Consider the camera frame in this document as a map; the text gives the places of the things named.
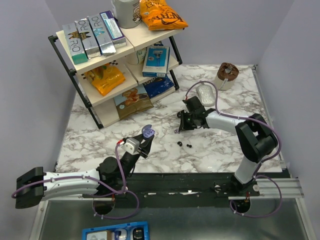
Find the purple earbud charging case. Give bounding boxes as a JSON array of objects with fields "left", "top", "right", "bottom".
[{"left": 141, "top": 124, "right": 155, "bottom": 139}]

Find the brown blue snack bag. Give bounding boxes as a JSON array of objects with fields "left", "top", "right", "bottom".
[{"left": 113, "top": 84, "right": 154, "bottom": 120}]

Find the orange chips bag top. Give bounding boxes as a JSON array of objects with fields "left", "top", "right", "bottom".
[{"left": 139, "top": 0, "right": 189, "bottom": 31}]

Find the grey white mug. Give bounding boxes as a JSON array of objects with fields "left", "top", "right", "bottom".
[{"left": 111, "top": 0, "right": 141, "bottom": 29}]

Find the orange snack bag middle shelf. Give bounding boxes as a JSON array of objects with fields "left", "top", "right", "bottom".
[{"left": 84, "top": 63, "right": 126, "bottom": 96}]

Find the black and cream shelf rack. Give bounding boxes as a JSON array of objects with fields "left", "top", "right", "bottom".
[{"left": 48, "top": 23, "right": 183, "bottom": 129}]

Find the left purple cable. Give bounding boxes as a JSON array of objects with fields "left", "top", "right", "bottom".
[{"left": 11, "top": 141, "right": 140, "bottom": 220}]

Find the blue razor box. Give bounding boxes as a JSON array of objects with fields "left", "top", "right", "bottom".
[{"left": 142, "top": 45, "right": 170, "bottom": 78}]

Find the dark blue chips bag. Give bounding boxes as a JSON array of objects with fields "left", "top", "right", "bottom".
[{"left": 143, "top": 76, "right": 174, "bottom": 99}]

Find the silver toothpaste box middle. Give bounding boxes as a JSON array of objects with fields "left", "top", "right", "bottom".
[{"left": 75, "top": 18, "right": 101, "bottom": 59}]

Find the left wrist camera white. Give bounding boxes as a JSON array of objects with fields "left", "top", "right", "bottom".
[{"left": 122, "top": 137, "right": 140, "bottom": 155}]

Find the blue plastic tray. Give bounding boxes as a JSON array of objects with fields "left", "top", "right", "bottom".
[{"left": 82, "top": 221, "right": 150, "bottom": 240}]

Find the silver glitter pouch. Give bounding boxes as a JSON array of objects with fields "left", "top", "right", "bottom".
[{"left": 196, "top": 84, "right": 215, "bottom": 107}]

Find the purple white box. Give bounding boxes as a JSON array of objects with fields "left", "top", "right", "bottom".
[{"left": 99, "top": 10, "right": 127, "bottom": 49}]

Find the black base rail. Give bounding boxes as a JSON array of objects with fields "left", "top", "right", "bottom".
[{"left": 51, "top": 172, "right": 261, "bottom": 208}]

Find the silver blue toothpaste box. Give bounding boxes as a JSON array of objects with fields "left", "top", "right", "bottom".
[{"left": 87, "top": 14, "right": 116, "bottom": 56}]

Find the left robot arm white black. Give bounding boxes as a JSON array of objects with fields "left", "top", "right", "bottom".
[{"left": 11, "top": 134, "right": 154, "bottom": 209}]

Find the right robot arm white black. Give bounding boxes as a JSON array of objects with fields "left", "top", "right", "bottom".
[{"left": 177, "top": 96, "right": 280, "bottom": 196}]

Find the brown white cup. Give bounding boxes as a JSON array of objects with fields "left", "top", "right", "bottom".
[{"left": 213, "top": 62, "right": 239, "bottom": 91}]

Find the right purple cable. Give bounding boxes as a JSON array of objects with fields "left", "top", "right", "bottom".
[{"left": 184, "top": 81, "right": 283, "bottom": 219}]

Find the white cup on shelf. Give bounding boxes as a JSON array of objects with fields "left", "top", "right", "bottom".
[{"left": 125, "top": 47, "right": 147, "bottom": 65}]

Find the teal silver toothpaste box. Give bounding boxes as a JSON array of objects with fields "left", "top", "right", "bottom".
[{"left": 62, "top": 23, "right": 88, "bottom": 65}]

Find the purple cable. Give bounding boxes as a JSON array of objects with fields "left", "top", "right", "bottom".
[
  {"left": 184, "top": 81, "right": 283, "bottom": 219},
  {"left": 11, "top": 141, "right": 140, "bottom": 220}
]

